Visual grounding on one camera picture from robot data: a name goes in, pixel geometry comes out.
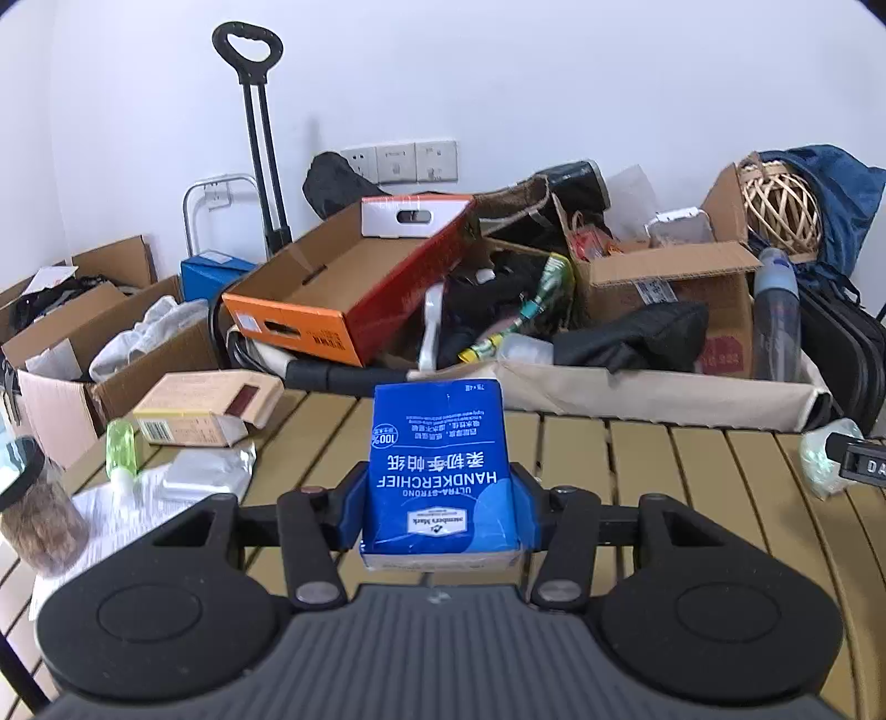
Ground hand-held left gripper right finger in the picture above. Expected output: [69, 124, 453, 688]
[511, 466, 702, 611]

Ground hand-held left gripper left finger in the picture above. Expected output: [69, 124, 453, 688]
[181, 462, 369, 610]

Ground blue tissue pack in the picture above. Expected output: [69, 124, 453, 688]
[358, 378, 531, 573]

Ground black luggage bag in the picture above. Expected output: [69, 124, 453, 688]
[796, 284, 886, 439]

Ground grey water bottle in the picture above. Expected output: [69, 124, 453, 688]
[753, 248, 805, 382]

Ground silver foil pouch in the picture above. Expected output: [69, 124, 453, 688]
[162, 443, 257, 503]

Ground beige carton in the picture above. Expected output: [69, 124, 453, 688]
[131, 370, 285, 448]

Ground orange cardboard box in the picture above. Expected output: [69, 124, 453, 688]
[221, 194, 476, 368]

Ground black fabric pouch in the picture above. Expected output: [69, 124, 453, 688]
[554, 301, 711, 376]

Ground small green bottle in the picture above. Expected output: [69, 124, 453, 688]
[105, 419, 143, 501]

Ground white paper sheet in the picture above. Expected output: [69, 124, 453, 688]
[31, 464, 209, 605]

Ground dark blue bag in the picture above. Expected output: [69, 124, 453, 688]
[754, 145, 886, 307]

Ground wicker ball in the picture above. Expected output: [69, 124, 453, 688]
[739, 156, 825, 263]

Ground open brown cardboard box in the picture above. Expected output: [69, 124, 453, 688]
[554, 162, 764, 379]

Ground blue box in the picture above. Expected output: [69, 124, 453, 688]
[181, 253, 261, 306]

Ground foil tray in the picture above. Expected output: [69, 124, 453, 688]
[647, 208, 714, 248]

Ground white cloth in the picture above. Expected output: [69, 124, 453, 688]
[89, 296, 209, 383]

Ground red snack packets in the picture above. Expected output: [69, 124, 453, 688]
[571, 228, 625, 261]

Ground large cardboard box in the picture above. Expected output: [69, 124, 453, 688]
[0, 275, 224, 473]

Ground clear jar brown contents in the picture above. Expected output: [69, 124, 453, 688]
[0, 436, 91, 577]

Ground brown burlap bag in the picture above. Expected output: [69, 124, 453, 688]
[476, 176, 555, 229]

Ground clear plastic bag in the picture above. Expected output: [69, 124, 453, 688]
[609, 166, 659, 237]

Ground black cloth bag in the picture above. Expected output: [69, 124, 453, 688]
[302, 152, 390, 224]

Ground black cylinder roll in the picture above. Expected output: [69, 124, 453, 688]
[547, 161, 614, 210]

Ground small cardboard box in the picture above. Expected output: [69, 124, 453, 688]
[0, 235, 157, 328]

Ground dark clothes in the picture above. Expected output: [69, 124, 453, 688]
[10, 275, 127, 328]

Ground white plastic handle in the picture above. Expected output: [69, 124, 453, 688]
[418, 284, 448, 372]

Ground white metal frame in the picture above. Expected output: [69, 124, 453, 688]
[183, 173, 261, 261]

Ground black trolley handle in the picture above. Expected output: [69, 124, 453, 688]
[212, 20, 292, 261]

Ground white wall socket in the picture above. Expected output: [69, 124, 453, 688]
[377, 143, 417, 184]
[415, 140, 459, 184]
[339, 145, 379, 184]

